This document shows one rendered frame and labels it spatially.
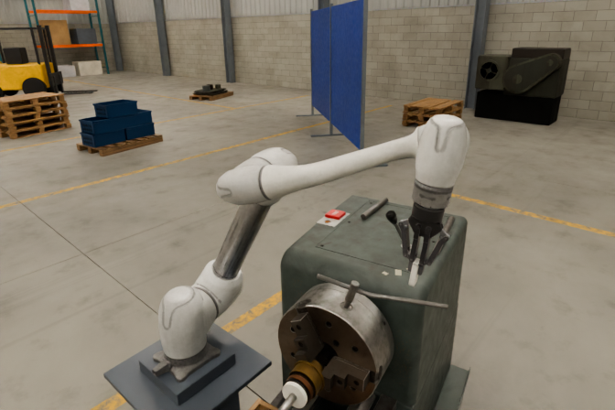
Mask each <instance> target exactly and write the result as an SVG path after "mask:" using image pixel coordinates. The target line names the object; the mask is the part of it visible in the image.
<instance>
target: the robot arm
mask: <svg viewBox="0 0 615 410"><path fill-rule="evenodd" d="M468 149H469V131H468V128H467V127H466V125H465V123H464V121H463V120H462V119H460V118H458V117H457V116H454V115H449V114H437V115H434V116H432V117H431V118H430V119H429V120H428V122H427V123H426V124H424V125H421V126H418V127H417V128H416V130H415V131H414V132H413V133H412V134H411V135H409V136H407V137H403V138H400V139H396V140H394V141H390V142H387V143H383V144H380V145H377V146H371V147H368V148H365V149H362V150H359V151H355V152H352V153H349V154H346V155H342V156H337V157H333V158H331V159H327V160H324V161H320V162H317V163H312V164H307V165H300V166H299V165H298V162H297V158H296V156H295V155H293V154H292V153H291V152H290V151H288V150H286V149H284V148H283V147H271V148H267V149H266V150H263V151H261V152H259V153H257V154H255V155H254V156H252V157H251V158H249V159H248V160H246V161H244V162H243V163H241V165H239V166H237V167H236V168H235V169H233V170H229V171H227V172H226V173H224V174H223V175H222V176H221V177H220V178H219V179H218V182H217V185H216V190H217V193H218V195H219V197H220V198H221V199H222V200H224V201H226V202H229V203H231V204H236V205H240V206H239V208H238V210H237V212H236V214H235V216H234V219H233V221H232V224H231V227H230V229H229V230H228V233H227V235H226V237H225V239H224V242H223V244H222V246H221V249H220V251H219V253H218V256H217V258H216V259H214V260H212V261H210V262H208V263H207V265H206V266H205V268H204V270H203V271H202V273H201V274H200V276H199V277H198V279H197V280H196V283H195V284H194V285H193V286H178V287H175V288H173V289H171V290H169V291H168V292H167V293H166V294H165V295H164V296H163V298H162V300H161V303H160V306H159V310H158V327H159V334H160V339H161V343H162V346H163V350H162V351H159V352H157V353H155V354H154V355H153V361H155V362H158V365H157V366H156V367H155V368H154V369H153V370H152V371H153V374H154V375H155V376H159V375H161V374H163V373H165V372H170V373H171V374H172V375H174V376H175V378H176V380H177V382H178V383H182V382H184V381H185V380H186V379H187V378H188V377H189V376H190V375H191V374H192V373H194V372H195V371H196V370H198V369H199V368H200V367H202V366H203V365H205V364H206V363H207V362H209V361H211V360H212V359H214V358H217V357H219V356H220V355H221V351H220V350H219V349H217V348H215V347H213V346H211V345H210V344H209V343H208V342H207V336H206V334H207V333H208V332H209V330H210V327H211V325H212V324H213V322H214V320H215V319H216V318H218V317H219V316H220V315H221V314H222V313H223V312H225V311H226V310H227V309H228V308H229V307H230V305H231V304H232V303H233V302H234V301H235V300H236V299H237V297H238V296H239V295H240V294H241V292H242V289H243V273H242V271H241V268H242V265H243V262H244V260H245V258H246V256H247V254H248V253H249V251H250V249H251V247H252V245H253V243H254V240H255V238H256V236H257V234H258V232H259V231H260V229H261V226H262V224H263V222H264V219H265V217H266V215H267V213H268V211H269V210H270V208H271V206H272V205H274V204H276V203H277V202H278V201H279V200H280V199H281V197H283V196H285V195H287V194H290V193H293V192H296V191H300V190H302V189H309V188H312V187H316V186H319V185H322V184H325V183H329V182H331V181H334V180H337V179H340V178H345V177H347V176H350V175H352V174H355V173H358V172H361V171H363V170H366V169H369V168H372V167H376V166H379V165H381V164H384V163H388V162H391V161H395V160H399V159H406V158H414V159H415V184H414V189H413V194H412V199H413V200H414V205H413V209H412V214H411V216H410V217H409V218H408V219H401V221H400V222H399V223H398V224H399V227H400V229H401V233H402V246H403V257H406V258H408V259H409V264H408V268H407V270H408V271H409V272H411V275H410V279H409V284H408V285H410V286H415V284H416V282H417V278H418V275H421V274H423V272H424V268H425V265H428V266H430V265H431V264H432V263H433V261H434V260H435V258H436V256H437V254H438V252H439V250H440V248H441V247H442V245H443V244H444V243H445V242H447V241H448V239H449V238H450V236H451V234H450V233H449V232H445V231H444V230H443V224H442V221H443V217H444V213H445V208H446V207H447V206H448V204H449V201H450V197H451V195H452V191H453V188H454V184H455V181H456V179H457V177H458V176H459V172H460V170H461V169H462V167H463V164H464V160H465V156H466V153H467V151H468ZM409 224H410V226H411V228H412V230H413V232H414V240H413V244H412V249H411V252H410V239H409ZM438 233H440V235H439V239H440V240H439V241H438V243H437V245H436V247H435V249H434V251H433V253H432V254H431V255H430V257H429V258H427V254H428V249H429V245H430V241H431V238H433V237H434V236H435V235H437V234H438ZM421 236H422V237H424V241H423V247H422V252H421V255H420V259H418V258H416V257H417V251H418V246H419V243H420V238H421Z"/></svg>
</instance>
